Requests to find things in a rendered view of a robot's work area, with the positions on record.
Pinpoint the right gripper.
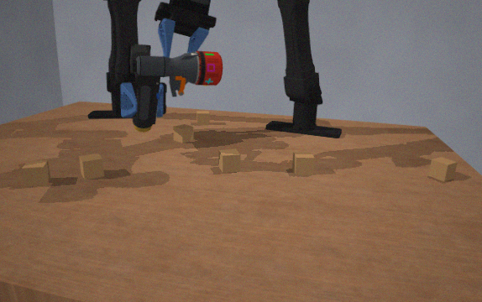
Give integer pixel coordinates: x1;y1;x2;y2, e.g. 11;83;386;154
114;81;166;117

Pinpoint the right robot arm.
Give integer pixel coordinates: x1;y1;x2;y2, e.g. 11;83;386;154
88;0;151;118

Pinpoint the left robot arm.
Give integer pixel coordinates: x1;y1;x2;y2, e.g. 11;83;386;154
170;0;342;138

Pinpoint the grey pistol-grip hose nozzle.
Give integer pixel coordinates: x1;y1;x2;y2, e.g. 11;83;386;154
132;51;223;133

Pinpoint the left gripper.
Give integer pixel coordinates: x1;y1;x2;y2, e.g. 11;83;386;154
155;2;217;57

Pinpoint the small tan block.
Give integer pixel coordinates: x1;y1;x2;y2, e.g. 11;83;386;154
218;149;241;173
22;160;50;187
79;154;104;180
428;157;458;182
173;124;194;143
196;111;209;126
292;152;315;175

